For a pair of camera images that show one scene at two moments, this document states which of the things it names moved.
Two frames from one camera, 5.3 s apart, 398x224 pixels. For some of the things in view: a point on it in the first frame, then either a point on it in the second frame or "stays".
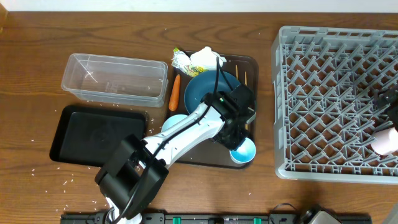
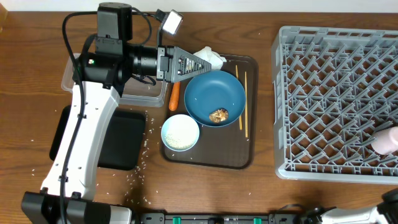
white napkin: x=207 y=58 stays
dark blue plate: x=204 y=83 stays
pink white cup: x=387 y=142 stays
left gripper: x=237 y=140 → x=168 y=69
